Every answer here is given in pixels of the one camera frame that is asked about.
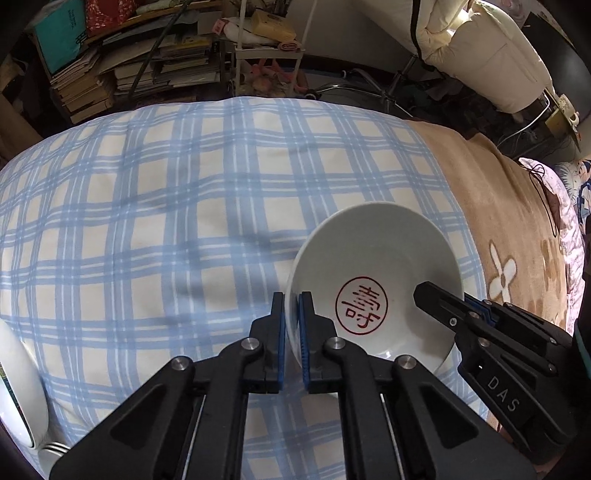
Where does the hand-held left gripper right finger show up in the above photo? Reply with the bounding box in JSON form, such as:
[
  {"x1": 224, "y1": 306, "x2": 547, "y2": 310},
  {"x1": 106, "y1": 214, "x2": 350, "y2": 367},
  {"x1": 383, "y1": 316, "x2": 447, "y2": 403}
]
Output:
[{"x1": 298, "y1": 291, "x2": 539, "y2": 480}]

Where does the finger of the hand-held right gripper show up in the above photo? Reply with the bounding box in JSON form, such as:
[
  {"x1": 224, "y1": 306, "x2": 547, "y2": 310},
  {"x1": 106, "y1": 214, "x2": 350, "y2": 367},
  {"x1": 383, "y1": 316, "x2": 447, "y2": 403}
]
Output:
[
  {"x1": 413, "y1": 281, "x2": 491, "y2": 341},
  {"x1": 464, "y1": 292, "x2": 574, "y2": 345}
]

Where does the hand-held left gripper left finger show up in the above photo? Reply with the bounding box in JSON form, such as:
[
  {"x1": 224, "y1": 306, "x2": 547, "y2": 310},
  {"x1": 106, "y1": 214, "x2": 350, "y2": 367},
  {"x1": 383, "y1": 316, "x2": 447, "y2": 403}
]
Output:
[{"x1": 48, "y1": 291, "x2": 286, "y2": 480}]

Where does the white bowl with red seal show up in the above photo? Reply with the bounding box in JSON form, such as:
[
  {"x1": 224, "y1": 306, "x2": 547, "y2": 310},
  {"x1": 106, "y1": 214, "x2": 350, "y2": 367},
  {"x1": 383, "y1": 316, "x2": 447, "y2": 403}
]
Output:
[{"x1": 283, "y1": 203, "x2": 463, "y2": 377}]

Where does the plain white bowl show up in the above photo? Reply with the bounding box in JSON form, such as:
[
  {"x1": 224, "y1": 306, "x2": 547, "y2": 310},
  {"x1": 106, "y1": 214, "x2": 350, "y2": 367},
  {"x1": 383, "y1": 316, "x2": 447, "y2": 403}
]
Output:
[{"x1": 0, "y1": 318, "x2": 51, "y2": 450}]

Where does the pink patterned cloth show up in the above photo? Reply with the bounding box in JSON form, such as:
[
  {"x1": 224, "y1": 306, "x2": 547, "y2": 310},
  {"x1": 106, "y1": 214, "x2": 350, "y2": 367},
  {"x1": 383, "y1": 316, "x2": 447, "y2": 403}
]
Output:
[{"x1": 519, "y1": 157, "x2": 591, "y2": 334}]

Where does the brown flower print blanket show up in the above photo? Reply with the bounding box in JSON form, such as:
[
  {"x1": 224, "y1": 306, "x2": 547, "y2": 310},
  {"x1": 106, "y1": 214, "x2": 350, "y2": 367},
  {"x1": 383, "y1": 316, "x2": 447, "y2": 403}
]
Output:
[{"x1": 405, "y1": 117, "x2": 579, "y2": 334}]

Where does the blue plaid blanket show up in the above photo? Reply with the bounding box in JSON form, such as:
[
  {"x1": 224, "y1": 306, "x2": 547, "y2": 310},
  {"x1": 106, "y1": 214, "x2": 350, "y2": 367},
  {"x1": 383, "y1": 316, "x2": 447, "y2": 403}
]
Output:
[{"x1": 0, "y1": 96, "x2": 491, "y2": 468}]

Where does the white down jacket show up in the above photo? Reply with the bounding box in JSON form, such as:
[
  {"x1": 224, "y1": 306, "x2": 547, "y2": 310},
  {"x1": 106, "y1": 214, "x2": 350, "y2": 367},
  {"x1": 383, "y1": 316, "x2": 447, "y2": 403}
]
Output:
[{"x1": 405, "y1": 0, "x2": 556, "y2": 114}]

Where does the pink plush toy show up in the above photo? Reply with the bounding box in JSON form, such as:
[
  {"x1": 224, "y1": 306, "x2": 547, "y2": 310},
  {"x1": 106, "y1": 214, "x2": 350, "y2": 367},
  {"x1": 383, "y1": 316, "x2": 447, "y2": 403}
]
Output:
[{"x1": 244, "y1": 60, "x2": 308, "y2": 96}]

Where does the white rolling cart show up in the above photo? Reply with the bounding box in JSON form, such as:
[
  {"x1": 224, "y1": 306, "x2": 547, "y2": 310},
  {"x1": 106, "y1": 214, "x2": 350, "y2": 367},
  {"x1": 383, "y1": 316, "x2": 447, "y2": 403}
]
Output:
[{"x1": 225, "y1": 0, "x2": 315, "y2": 100}]

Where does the wide stack of books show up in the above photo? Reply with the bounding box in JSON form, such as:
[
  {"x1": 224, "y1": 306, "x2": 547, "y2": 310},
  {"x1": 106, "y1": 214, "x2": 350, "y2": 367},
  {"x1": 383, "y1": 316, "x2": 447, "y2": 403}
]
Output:
[{"x1": 99, "y1": 31, "x2": 223, "y2": 100}]

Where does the black pole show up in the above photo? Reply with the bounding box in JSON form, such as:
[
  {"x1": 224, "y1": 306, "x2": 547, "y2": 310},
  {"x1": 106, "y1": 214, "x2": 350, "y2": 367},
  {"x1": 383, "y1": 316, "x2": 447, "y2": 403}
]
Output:
[{"x1": 128, "y1": 0, "x2": 195, "y2": 100}]

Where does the yellow package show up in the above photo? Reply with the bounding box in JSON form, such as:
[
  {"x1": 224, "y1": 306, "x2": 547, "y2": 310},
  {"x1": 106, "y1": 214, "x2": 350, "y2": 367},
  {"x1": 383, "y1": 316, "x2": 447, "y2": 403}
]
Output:
[{"x1": 250, "y1": 9, "x2": 297, "y2": 43}]

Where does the tall stack of books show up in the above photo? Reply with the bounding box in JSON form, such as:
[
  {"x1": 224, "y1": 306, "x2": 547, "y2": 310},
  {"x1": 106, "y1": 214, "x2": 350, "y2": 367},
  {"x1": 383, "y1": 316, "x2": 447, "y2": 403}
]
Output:
[{"x1": 48, "y1": 46, "x2": 117, "y2": 126}]

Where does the red patterned bag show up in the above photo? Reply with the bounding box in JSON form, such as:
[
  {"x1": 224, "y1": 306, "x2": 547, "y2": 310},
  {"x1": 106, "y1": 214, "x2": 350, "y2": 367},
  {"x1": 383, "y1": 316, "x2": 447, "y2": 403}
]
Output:
[{"x1": 83, "y1": 0, "x2": 140, "y2": 38}]

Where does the white cable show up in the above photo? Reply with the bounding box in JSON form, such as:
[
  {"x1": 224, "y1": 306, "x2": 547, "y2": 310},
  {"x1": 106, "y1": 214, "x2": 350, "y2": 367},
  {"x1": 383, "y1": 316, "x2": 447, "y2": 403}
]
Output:
[{"x1": 498, "y1": 91, "x2": 556, "y2": 145}]

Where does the metal chair frame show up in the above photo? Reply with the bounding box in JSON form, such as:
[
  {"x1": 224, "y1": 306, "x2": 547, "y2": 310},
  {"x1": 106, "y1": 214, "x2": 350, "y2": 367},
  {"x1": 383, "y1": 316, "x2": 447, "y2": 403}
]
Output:
[{"x1": 304, "y1": 68, "x2": 417, "y2": 121}]

